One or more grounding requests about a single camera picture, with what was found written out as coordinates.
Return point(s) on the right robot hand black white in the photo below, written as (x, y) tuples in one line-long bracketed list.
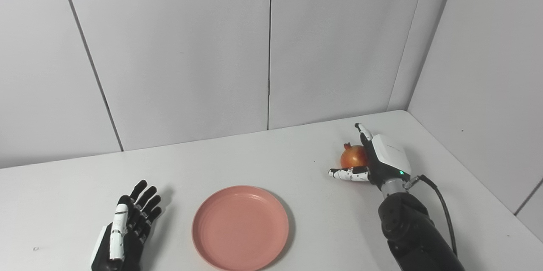
[(382, 156)]

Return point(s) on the red yellow pomegranate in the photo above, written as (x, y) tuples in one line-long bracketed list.
[(354, 156)]

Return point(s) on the pink round plate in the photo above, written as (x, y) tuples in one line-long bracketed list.
[(240, 227)]

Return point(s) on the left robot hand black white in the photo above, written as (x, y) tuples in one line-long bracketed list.
[(125, 237)]

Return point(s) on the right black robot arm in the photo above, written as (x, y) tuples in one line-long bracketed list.
[(411, 228)]

